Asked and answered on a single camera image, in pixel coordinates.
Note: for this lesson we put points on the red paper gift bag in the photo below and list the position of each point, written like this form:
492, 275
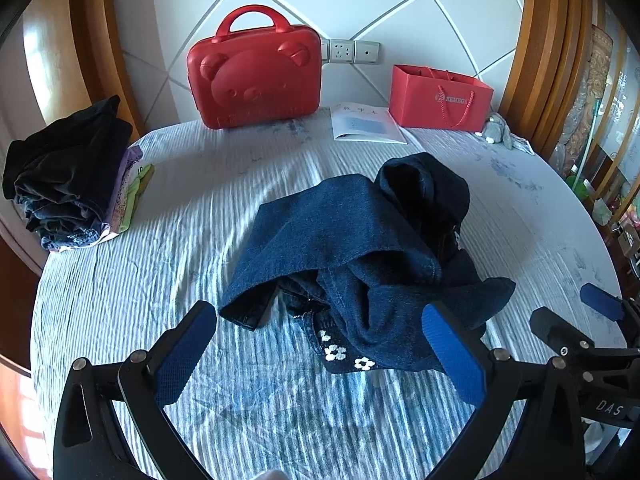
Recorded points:
430, 100

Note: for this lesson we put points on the light blue striped bed sheet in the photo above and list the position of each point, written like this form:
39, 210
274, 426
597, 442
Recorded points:
175, 240

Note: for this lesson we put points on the grey plush toy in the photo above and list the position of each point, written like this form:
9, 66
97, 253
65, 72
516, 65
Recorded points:
496, 131

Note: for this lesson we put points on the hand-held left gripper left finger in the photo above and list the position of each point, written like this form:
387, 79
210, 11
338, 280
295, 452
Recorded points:
185, 355

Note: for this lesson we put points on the dark blue jeans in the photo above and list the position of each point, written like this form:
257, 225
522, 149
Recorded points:
350, 240

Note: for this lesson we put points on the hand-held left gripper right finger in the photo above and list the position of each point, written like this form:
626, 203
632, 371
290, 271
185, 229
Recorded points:
455, 355

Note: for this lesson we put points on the red bear-face suitcase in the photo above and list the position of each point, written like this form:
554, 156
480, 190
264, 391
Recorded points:
250, 85

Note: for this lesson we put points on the white booklet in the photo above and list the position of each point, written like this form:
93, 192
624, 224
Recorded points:
365, 125

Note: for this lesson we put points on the stack of dark folded clothes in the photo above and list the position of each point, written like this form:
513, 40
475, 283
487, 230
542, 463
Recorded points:
65, 170

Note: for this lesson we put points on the wooden headboard side panel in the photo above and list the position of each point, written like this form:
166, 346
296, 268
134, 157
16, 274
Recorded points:
545, 50
100, 25

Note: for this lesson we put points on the purple and green folded cloth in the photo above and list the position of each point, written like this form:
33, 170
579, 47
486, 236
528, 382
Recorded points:
126, 195

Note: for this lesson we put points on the white wall socket panel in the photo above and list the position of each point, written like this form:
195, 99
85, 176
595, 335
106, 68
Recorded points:
350, 51

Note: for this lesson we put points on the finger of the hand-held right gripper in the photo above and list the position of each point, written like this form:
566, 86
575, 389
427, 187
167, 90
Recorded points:
602, 301
557, 332

